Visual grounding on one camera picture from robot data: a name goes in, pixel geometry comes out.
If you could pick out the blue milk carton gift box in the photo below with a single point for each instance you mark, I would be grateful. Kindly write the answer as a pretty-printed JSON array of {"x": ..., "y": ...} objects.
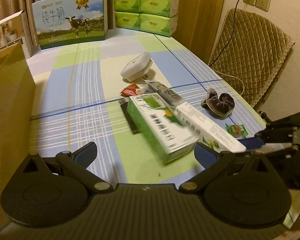
[{"x": 64, "y": 22}]

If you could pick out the clear grey sachet packet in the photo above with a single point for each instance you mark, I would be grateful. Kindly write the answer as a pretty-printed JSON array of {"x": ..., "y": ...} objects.
[{"x": 171, "y": 97}]

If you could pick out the green candy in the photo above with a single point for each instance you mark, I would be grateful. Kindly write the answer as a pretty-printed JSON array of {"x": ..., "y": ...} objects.
[{"x": 237, "y": 131}]

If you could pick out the green white toothpaste box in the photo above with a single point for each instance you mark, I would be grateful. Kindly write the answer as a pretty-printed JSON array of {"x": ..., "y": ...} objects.
[{"x": 155, "y": 120}]

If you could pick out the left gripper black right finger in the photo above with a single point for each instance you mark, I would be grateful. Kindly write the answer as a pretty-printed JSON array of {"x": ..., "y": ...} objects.
[{"x": 215, "y": 164}]

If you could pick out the white plug-in adapter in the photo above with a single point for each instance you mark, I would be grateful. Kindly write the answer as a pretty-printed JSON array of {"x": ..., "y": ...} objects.
[{"x": 137, "y": 67}]

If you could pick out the long white green box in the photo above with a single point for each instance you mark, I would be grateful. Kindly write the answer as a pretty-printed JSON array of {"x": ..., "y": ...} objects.
[{"x": 210, "y": 133}]

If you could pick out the red snack packet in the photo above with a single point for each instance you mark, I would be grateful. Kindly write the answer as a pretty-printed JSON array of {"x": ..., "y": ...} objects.
[{"x": 131, "y": 90}]

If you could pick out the dark velvet scrunchie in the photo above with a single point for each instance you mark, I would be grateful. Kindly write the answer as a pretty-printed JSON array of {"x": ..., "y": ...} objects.
[{"x": 218, "y": 105}]

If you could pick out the small white humidifier box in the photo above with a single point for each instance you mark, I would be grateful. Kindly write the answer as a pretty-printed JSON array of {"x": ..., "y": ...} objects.
[{"x": 14, "y": 29}]

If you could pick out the open brown cardboard box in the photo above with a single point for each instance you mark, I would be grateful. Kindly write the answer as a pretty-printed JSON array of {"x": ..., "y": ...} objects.
[{"x": 17, "y": 89}]

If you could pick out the green tissue pack bundle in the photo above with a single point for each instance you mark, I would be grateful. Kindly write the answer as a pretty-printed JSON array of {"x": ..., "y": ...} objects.
[{"x": 151, "y": 16}]

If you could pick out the quilted olive chair cover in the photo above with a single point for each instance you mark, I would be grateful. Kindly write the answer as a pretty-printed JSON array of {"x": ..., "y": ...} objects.
[{"x": 250, "y": 54}]

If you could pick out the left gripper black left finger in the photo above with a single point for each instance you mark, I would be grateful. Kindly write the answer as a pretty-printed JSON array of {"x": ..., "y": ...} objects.
[{"x": 74, "y": 165}]

